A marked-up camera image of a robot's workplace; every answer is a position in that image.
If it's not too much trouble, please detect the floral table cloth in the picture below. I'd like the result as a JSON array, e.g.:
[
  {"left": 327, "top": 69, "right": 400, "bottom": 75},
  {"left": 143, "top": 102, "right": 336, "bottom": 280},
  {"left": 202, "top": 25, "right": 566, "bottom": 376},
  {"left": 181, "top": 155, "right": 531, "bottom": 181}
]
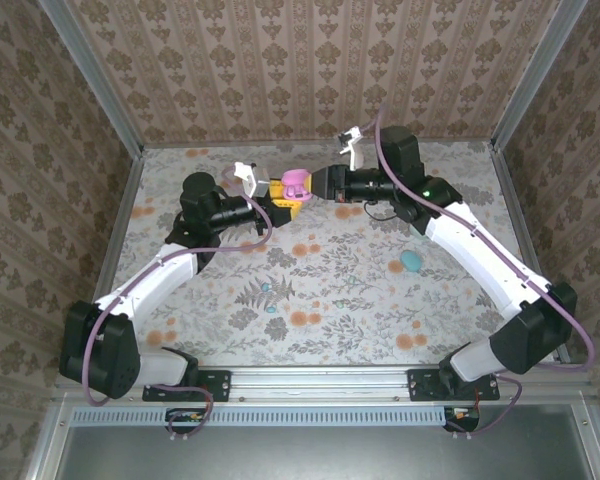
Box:
[{"left": 87, "top": 141, "right": 556, "bottom": 367}]

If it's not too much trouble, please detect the black connector box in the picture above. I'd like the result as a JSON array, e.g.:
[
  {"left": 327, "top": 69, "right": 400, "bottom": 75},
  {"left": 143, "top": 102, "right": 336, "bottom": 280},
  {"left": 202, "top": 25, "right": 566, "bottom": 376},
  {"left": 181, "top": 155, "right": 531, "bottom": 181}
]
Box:
[
  {"left": 165, "top": 407, "right": 207, "bottom": 435},
  {"left": 443, "top": 407, "right": 482, "bottom": 434}
]

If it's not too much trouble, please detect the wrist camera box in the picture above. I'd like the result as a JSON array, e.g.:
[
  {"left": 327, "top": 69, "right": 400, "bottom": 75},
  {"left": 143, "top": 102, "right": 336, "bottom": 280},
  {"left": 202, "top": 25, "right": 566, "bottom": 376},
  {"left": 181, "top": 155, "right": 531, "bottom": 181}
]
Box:
[
  {"left": 337, "top": 127, "right": 366, "bottom": 171},
  {"left": 233, "top": 161, "right": 271, "bottom": 201}
]

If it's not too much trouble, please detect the wide aluminium extrusion beam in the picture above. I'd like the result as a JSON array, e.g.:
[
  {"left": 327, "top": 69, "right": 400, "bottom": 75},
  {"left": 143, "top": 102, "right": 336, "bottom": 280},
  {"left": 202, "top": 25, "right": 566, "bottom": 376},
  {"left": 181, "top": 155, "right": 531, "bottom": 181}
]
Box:
[{"left": 54, "top": 364, "right": 594, "bottom": 404}]

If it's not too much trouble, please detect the blue earbud charging case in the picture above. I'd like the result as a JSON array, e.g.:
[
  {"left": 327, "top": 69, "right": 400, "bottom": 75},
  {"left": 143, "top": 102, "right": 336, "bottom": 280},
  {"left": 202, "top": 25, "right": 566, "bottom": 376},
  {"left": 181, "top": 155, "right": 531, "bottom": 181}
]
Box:
[{"left": 398, "top": 250, "right": 424, "bottom": 274}]

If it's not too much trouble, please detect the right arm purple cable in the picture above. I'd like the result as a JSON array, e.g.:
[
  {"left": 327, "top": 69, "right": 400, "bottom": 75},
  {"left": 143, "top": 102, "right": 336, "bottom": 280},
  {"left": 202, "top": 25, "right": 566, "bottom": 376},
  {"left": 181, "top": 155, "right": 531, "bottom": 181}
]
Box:
[{"left": 367, "top": 104, "right": 597, "bottom": 441}]

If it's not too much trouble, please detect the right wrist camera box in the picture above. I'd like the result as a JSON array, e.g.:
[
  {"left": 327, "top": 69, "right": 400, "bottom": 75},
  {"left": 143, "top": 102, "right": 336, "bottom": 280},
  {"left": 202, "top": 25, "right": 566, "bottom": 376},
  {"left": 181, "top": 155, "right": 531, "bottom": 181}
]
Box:
[{"left": 337, "top": 127, "right": 366, "bottom": 171}]

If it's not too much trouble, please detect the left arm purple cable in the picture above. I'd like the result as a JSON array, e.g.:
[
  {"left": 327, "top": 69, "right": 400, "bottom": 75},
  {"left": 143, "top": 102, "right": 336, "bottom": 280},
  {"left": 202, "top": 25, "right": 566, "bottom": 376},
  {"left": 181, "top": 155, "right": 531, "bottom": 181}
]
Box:
[{"left": 82, "top": 164, "right": 274, "bottom": 442}]

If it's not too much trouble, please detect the grey metal sheet panel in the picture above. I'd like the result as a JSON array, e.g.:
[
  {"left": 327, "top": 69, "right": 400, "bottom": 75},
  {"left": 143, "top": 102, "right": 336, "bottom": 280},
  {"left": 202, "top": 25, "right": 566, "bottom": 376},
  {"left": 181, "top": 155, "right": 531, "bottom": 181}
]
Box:
[{"left": 54, "top": 424, "right": 596, "bottom": 480}]

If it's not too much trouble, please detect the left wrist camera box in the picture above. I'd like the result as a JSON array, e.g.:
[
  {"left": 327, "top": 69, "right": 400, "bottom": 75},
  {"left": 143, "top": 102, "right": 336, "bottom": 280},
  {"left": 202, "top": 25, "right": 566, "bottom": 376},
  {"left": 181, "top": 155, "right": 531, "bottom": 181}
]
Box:
[{"left": 233, "top": 161, "right": 271, "bottom": 201}]

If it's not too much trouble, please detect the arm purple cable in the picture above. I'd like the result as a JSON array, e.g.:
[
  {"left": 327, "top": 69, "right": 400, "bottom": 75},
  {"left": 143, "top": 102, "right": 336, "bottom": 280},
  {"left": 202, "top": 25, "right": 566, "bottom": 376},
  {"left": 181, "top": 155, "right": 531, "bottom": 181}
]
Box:
[
  {"left": 367, "top": 104, "right": 597, "bottom": 441},
  {"left": 82, "top": 164, "right": 274, "bottom": 442}
]

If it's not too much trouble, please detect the aluminium table edge rail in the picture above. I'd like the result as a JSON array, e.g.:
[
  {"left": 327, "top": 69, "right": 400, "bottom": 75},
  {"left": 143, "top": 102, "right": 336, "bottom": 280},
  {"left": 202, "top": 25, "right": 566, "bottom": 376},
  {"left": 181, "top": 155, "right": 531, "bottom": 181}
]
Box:
[
  {"left": 489, "top": 143, "right": 572, "bottom": 365},
  {"left": 74, "top": 149, "right": 147, "bottom": 369}
]

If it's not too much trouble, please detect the thin black cable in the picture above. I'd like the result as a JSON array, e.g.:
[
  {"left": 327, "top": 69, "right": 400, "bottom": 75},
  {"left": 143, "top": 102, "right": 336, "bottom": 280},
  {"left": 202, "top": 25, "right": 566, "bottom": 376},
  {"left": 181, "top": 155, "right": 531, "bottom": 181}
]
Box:
[{"left": 363, "top": 199, "right": 397, "bottom": 221}]

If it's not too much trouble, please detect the slotted pale cable duct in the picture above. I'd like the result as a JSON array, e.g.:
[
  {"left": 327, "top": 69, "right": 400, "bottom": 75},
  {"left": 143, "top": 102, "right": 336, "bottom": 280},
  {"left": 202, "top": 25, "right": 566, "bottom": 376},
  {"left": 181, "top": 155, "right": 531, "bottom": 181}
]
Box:
[{"left": 72, "top": 405, "right": 481, "bottom": 427}]

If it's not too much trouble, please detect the aluminium frame post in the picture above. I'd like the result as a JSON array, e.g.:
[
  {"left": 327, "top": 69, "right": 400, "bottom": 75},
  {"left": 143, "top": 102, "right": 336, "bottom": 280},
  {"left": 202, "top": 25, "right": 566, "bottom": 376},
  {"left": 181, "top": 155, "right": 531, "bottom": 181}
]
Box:
[
  {"left": 488, "top": 0, "right": 590, "bottom": 151},
  {"left": 35, "top": 0, "right": 147, "bottom": 160}
]

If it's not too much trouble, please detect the pink earbud charging case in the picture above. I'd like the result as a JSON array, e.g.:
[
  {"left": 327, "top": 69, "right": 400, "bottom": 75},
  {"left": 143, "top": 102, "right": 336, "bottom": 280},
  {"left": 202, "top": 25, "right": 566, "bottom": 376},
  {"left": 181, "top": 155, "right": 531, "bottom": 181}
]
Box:
[{"left": 281, "top": 168, "right": 315, "bottom": 202}]

